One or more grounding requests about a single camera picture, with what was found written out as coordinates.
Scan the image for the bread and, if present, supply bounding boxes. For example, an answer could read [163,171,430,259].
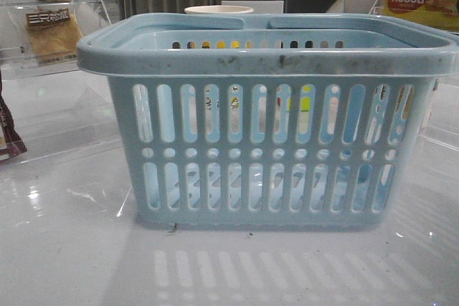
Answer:
[26,8,83,64]

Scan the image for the light blue plastic basket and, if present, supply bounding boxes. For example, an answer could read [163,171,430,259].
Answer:
[77,13,458,228]

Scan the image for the white paper cup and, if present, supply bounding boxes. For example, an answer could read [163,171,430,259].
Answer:
[184,4,254,15]

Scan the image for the clear acrylic stand right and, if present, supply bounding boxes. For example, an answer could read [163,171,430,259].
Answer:
[369,0,386,15]

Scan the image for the clear acrylic shelf left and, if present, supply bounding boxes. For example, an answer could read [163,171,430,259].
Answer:
[1,0,110,80]

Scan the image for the dark red snack packet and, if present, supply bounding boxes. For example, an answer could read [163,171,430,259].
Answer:
[1,83,27,163]

